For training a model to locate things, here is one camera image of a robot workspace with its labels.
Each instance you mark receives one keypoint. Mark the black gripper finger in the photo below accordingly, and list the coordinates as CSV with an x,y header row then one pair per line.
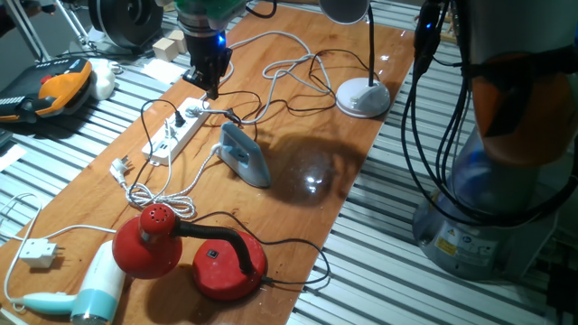
x,y
212,91
224,74

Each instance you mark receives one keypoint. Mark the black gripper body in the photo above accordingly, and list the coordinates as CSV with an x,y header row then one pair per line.
x,y
207,56

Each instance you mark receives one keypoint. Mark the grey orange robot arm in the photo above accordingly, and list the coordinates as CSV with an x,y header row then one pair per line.
x,y
510,27

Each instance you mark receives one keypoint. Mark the white power strip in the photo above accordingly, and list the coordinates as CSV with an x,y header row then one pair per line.
x,y
180,131

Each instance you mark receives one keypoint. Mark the white square plug adapter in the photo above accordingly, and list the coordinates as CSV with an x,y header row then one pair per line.
x,y
36,253

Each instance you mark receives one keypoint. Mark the person's bare hand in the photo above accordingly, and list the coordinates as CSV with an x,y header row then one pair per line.
x,y
34,8

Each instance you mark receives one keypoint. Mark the small wooden cube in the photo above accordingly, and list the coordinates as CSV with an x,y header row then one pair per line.
x,y
178,40
165,49

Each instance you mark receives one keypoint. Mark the white paper sheet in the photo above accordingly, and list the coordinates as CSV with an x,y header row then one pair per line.
x,y
160,71
11,158

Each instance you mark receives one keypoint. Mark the light blue travel iron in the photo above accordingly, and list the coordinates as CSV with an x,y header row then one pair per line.
x,y
246,158

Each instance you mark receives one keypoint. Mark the black filament spool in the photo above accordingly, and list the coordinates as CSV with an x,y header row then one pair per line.
x,y
126,20

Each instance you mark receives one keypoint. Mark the white rounded lump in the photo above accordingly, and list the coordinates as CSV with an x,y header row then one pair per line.
x,y
104,81

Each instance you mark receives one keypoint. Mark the orange wooden board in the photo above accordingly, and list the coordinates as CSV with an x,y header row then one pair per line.
x,y
307,149

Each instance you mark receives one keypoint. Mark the white cylindrical device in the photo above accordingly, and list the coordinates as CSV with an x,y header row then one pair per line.
x,y
344,11

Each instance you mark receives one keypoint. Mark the grey metal stand leg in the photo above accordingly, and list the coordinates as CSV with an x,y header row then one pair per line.
x,y
27,30
72,18

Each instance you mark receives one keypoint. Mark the black orange teach pendant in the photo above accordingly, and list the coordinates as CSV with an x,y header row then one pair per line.
x,y
58,88

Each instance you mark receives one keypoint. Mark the red desk lamp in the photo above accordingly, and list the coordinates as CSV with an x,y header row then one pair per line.
x,y
149,248

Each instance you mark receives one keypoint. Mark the white blue hair dryer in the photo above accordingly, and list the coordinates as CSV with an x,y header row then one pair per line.
x,y
97,289

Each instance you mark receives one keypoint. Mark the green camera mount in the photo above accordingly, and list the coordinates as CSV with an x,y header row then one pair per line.
x,y
210,6

